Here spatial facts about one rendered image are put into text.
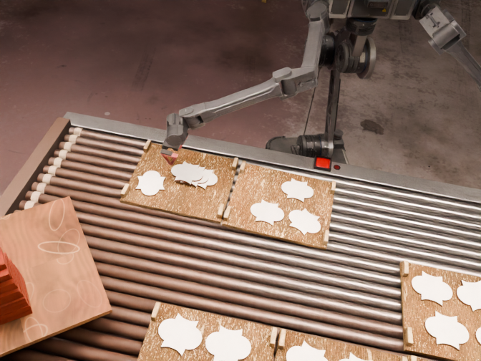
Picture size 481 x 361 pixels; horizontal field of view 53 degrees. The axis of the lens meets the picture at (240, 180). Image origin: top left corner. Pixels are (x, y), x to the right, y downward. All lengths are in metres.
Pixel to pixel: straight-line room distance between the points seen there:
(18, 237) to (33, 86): 2.55
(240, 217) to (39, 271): 0.75
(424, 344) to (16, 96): 3.38
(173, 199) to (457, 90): 3.30
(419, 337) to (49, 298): 1.20
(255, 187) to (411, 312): 0.76
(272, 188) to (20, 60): 3.01
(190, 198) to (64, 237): 0.51
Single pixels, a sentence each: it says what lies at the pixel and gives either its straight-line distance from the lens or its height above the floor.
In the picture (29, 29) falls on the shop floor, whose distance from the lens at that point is 4.95.
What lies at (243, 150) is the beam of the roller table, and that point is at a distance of 2.18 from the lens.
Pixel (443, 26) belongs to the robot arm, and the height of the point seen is 1.60.
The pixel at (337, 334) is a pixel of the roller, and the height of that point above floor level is 0.91.
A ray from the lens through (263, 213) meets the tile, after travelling 1.90.
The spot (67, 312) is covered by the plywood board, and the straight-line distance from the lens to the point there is 1.59.
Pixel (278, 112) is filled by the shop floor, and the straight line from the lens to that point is 3.88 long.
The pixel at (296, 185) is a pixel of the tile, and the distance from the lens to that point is 2.02.
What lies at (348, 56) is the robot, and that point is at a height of 1.17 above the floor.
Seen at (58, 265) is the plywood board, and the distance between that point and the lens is 1.68.
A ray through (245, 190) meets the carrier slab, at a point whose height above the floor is 0.94.
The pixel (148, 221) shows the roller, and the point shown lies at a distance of 1.90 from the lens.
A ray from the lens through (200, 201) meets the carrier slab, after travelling 1.93.
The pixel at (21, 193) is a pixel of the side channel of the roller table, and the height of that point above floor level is 0.94.
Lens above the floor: 2.41
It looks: 47 degrees down
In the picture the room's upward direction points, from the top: 7 degrees clockwise
